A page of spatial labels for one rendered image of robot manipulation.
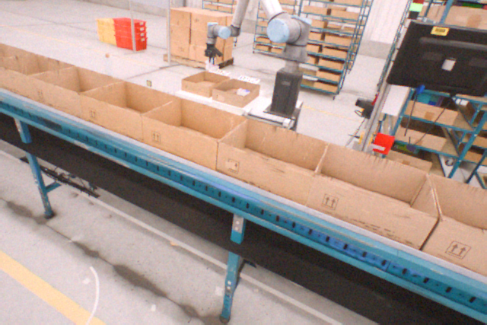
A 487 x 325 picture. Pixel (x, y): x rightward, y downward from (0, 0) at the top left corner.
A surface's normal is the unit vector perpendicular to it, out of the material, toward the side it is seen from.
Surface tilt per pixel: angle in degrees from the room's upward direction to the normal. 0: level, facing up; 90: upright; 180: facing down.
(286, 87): 90
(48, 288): 0
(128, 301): 0
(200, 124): 89
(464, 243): 90
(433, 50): 94
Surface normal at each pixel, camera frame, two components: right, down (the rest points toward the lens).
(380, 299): 0.11, -0.86
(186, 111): -0.41, 0.40
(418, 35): -0.10, 0.54
